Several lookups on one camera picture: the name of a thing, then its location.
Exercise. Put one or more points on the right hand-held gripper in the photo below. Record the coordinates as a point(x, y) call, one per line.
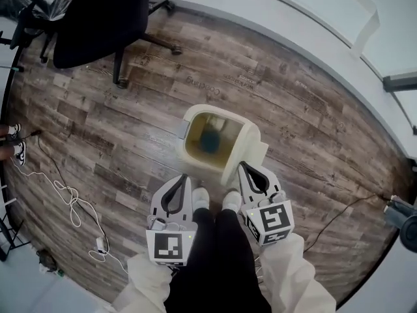
point(272, 222)

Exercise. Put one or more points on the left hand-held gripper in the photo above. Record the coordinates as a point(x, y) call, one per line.
point(167, 246)

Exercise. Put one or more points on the person's left forearm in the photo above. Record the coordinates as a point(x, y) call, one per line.
point(146, 289)

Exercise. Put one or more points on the person's right forearm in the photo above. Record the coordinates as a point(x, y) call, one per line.
point(290, 272)

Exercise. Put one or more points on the person's white left shoe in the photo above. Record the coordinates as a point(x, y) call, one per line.
point(200, 198)

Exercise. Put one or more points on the person's white shoe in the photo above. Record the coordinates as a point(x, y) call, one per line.
point(200, 198)
point(232, 201)

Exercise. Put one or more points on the person's white right shoe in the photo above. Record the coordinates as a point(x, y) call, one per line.
point(232, 201)

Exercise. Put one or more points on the person's black trouser legs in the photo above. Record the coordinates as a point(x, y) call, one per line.
point(218, 262)

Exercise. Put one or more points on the small white power adapter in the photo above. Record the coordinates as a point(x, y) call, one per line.
point(100, 244)

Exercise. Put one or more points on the black metal stand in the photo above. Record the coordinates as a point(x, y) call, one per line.
point(8, 233)

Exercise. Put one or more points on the black mesh office chair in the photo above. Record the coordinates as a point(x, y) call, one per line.
point(97, 21)

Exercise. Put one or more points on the thin grey rod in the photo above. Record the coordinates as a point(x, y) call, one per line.
point(16, 68)

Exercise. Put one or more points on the black office chair with bag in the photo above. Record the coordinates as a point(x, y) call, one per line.
point(27, 28)

